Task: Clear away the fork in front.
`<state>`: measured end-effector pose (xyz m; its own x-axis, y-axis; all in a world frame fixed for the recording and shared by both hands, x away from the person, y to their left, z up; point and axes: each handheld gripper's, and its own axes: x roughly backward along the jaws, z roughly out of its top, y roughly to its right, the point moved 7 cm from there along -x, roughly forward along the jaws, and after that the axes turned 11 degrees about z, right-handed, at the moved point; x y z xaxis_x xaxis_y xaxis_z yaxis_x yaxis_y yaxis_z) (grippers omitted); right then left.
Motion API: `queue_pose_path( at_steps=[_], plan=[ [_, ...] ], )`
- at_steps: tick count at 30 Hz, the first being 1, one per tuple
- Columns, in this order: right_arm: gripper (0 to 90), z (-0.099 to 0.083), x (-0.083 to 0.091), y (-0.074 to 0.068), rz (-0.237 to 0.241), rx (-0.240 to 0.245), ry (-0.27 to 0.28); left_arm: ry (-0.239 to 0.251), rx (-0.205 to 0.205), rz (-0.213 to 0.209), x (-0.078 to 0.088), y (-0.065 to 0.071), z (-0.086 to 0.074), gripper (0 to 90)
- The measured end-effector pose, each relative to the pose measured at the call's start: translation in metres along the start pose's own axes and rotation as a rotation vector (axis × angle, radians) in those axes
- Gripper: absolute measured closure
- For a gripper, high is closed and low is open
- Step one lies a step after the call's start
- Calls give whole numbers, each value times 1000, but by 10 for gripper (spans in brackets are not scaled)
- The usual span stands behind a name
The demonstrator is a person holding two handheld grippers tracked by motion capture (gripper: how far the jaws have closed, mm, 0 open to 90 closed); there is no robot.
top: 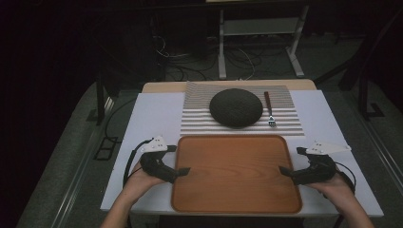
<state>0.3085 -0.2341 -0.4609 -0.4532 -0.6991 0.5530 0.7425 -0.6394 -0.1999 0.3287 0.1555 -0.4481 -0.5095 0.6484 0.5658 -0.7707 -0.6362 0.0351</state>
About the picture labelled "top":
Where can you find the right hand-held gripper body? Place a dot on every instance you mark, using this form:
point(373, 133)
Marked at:
point(316, 167)

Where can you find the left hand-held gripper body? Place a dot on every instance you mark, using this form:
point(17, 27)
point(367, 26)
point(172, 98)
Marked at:
point(155, 166)

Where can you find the person's left hand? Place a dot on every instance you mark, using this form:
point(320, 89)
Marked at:
point(137, 183)

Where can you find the person's right hand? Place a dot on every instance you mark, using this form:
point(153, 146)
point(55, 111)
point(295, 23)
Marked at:
point(332, 190)

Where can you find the white board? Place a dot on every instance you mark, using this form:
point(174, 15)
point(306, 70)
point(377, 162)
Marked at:
point(152, 115)

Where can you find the grey striped placemat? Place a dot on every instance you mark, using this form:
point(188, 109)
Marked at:
point(196, 109)

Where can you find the brown wooden tray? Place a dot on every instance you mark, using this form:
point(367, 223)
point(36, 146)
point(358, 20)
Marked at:
point(236, 177)

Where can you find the dark grey round plate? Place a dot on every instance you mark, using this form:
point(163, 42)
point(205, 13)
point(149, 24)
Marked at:
point(236, 107)

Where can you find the black metal stand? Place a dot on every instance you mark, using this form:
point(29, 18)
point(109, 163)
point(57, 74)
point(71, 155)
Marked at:
point(365, 95)

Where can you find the white metal stand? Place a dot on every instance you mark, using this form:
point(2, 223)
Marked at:
point(222, 47)

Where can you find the black metal frame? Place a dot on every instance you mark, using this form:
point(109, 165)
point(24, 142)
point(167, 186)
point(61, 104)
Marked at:
point(100, 101)

